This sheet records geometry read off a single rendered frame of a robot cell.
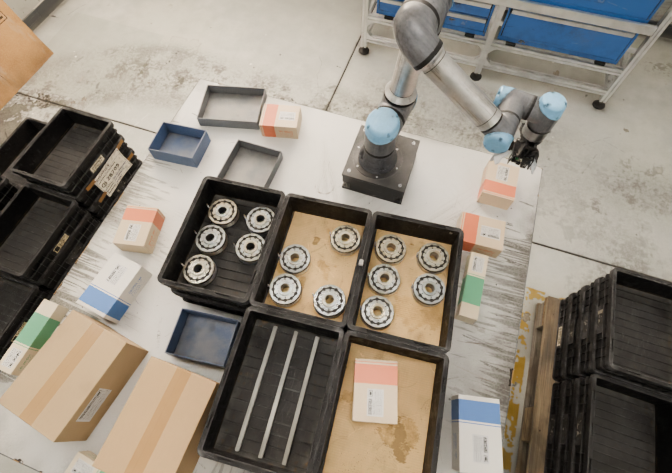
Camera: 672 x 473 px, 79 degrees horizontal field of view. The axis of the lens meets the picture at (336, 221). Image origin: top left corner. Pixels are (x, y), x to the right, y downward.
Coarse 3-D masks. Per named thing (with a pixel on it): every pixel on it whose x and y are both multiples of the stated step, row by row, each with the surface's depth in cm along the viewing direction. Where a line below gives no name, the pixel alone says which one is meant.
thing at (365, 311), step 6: (366, 300) 127; (372, 300) 128; (378, 300) 127; (384, 300) 128; (366, 306) 127; (384, 306) 126; (390, 306) 126; (366, 312) 126; (390, 312) 126; (366, 318) 125; (372, 318) 125; (384, 318) 125; (390, 318) 125; (372, 324) 124; (378, 324) 124; (384, 324) 124
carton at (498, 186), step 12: (492, 168) 159; (504, 168) 159; (516, 168) 159; (492, 180) 157; (504, 180) 157; (516, 180) 157; (480, 192) 159; (492, 192) 155; (504, 192) 154; (492, 204) 159; (504, 204) 157
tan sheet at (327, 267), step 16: (304, 224) 143; (320, 224) 143; (336, 224) 143; (352, 224) 143; (288, 240) 141; (304, 240) 140; (320, 240) 140; (320, 256) 138; (336, 256) 138; (352, 256) 138; (320, 272) 135; (336, 272) 135; (352, 272) 135; (288, 288) 133; (304, 288) 133; (272, 304) 130; (304, 304) 130; (336, 320) 128
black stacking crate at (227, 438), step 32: (256, 320) 128; (288, 320) 119; (256, 352) 124; (320, 352) 124; (288, 384) 120; (320, 384) 120; (224, 416) 116; (256, 416) 116; (288, 416) 116; (224, 448) 112; (256, 448) 112
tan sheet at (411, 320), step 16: (416, 240) 140; (432, 256) 137; (400, 272) 135; (416, 272) 135; (368, 288) 132; (400, 288) 132; (400, 304) 130; (416, 304) 130; (400, 320) 128; (416, 320) 127; (432, 320) 127; (400, 336) 125; (416, 336) 125; (432, 336) 125
